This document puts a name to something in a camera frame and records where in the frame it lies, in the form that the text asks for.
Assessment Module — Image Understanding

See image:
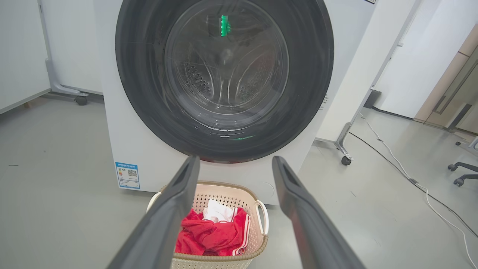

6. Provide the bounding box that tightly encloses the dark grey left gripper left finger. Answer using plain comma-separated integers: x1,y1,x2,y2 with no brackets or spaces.
106,155,201,269

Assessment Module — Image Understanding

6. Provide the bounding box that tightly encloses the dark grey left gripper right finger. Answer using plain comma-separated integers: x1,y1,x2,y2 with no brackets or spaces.
272,156,366,269

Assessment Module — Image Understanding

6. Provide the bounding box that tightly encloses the red garment with white stripes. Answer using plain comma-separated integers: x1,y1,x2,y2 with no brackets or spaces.
175,207,250,257

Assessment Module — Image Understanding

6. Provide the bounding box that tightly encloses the white cloth garment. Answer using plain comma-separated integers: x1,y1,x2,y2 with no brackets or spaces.
203,199,236,223

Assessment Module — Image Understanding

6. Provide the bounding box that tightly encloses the black round glass washer door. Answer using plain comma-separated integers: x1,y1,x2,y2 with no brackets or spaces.
115,0,335,164

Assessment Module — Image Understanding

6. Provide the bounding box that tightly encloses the cream perforated laundry basket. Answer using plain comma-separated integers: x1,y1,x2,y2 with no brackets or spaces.
146,181,269,269

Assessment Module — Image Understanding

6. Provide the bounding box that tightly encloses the white front-load washing machine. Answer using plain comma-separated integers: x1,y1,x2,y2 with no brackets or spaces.
93,0,378,205

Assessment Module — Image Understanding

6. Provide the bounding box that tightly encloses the light wood door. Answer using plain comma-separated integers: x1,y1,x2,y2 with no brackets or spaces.
414,24,478,135

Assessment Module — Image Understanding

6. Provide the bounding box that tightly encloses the blue energy label sticker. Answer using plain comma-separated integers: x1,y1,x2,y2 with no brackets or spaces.
115,162,141,190

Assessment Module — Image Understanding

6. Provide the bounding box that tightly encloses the white partition panel angular metal leg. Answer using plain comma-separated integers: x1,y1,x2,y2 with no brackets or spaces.
316,0,424,159

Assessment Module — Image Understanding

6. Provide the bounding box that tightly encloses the black office chair base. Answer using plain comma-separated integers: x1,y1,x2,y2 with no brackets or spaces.
447,136,478,187

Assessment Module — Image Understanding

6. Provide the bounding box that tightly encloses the white partition panel curved grey leg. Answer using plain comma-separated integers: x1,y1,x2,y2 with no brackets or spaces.
37,0,103,98

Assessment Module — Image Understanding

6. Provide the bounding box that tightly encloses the plain white partition panel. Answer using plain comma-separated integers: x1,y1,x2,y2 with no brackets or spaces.
0,0,51,114

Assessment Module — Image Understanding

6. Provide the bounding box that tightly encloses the black floor cable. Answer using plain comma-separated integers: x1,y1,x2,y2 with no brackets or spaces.
347,131,478,238

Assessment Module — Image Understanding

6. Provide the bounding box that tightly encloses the white floor cable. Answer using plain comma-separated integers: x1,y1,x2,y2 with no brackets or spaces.
360,114,478,268

